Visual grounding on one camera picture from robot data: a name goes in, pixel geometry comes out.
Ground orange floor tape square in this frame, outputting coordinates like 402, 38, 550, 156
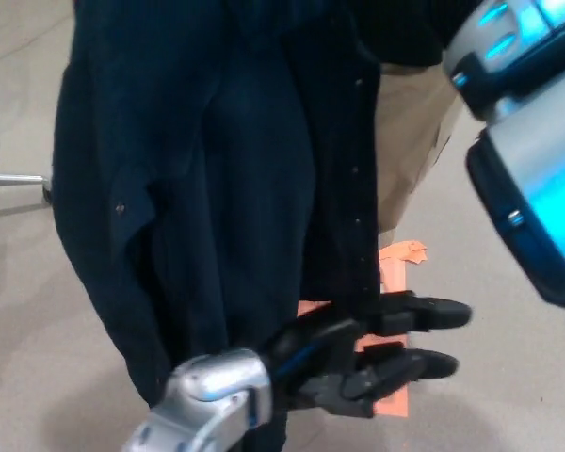
297, 238, 429, 419

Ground dark teal coat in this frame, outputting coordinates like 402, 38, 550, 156
51, 0, 385, 452

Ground khaki cargo trousers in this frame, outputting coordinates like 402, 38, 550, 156
375, 63, 465, 236

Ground black sweater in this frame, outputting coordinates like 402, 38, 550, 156
352, 0, 446, 67

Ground chair leg with caster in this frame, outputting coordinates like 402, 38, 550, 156
0, 172, 56, 206

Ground robot left black hand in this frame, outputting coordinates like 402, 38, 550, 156
258, 289, 473, 420

